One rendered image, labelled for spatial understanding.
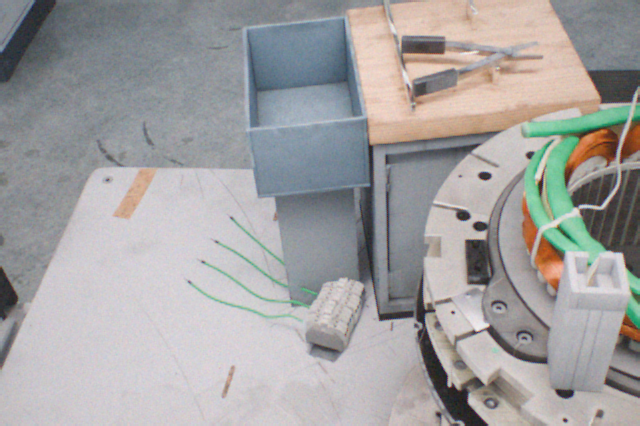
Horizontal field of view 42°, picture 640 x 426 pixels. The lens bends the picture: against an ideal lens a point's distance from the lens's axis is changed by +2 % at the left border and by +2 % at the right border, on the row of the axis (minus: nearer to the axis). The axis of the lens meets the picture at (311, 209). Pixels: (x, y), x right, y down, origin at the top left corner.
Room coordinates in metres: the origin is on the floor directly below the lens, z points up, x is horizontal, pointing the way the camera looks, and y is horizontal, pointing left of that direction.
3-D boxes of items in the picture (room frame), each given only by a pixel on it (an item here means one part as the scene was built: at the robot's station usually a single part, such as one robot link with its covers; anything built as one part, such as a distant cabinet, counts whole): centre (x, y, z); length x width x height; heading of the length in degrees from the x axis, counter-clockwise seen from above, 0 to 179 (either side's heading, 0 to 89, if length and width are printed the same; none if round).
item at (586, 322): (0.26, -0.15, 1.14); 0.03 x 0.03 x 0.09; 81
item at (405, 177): (0.64, -0.16, 0.91); 0.19 x 0.19 x 0.26; 0
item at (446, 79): (0.57, -0.12, 1.09); 0.04 x 0.01 x 0.02; 105
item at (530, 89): (0.64, -0.16, 1.05); 0.20 x 0.19 x 0.02; 90
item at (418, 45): (0.63, -0.12, 1.09); 0.04 x 0.01 x 0.02; 75
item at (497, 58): (0.59, -0.16, 1.09); 0.06 x 0.01 x 0.01; 114
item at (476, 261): (0.35, -0.11, 1.10); 0.03 x 0.01 x 0.01; 171
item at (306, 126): (0.64, 0.00, 0.92); 0.17 x 0.11 x 0.28; 0
